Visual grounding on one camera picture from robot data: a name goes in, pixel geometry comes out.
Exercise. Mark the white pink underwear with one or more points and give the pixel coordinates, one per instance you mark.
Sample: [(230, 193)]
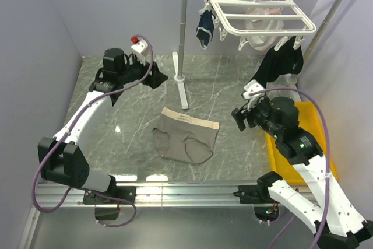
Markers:
[(262, 43)]

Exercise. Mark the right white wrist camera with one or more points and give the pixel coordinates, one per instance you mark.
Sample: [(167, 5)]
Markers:
[(253, 91)]

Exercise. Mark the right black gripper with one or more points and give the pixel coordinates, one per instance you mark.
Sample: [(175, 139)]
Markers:
[(240, 112)]

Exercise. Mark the grey underwear beige waistband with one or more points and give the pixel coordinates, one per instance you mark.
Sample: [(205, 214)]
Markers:
[(183, 138)]

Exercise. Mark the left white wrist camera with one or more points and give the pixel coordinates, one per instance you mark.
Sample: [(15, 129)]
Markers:
[(140, 48)]

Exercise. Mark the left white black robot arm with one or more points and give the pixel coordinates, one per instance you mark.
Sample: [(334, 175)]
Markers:
[(62, 158)]

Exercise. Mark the black underwear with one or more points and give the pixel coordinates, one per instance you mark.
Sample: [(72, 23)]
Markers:
[(286, 60)]

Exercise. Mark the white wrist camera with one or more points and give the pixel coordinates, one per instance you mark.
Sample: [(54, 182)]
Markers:
[(253, 91), (140, 48)]

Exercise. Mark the navy blue underwear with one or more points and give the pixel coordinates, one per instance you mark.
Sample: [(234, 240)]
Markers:
[(205, 29)]

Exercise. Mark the aluminium mounting rail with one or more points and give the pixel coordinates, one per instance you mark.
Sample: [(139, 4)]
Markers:
[(148, 194)]

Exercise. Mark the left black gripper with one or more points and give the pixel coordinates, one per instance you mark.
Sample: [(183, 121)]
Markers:
[(156, 79)]

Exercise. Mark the white clip hanger frame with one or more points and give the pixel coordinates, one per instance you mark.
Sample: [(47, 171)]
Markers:
[(239, 24)]

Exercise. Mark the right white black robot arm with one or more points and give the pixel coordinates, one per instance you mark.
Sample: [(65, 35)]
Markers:
[(333, 219)]

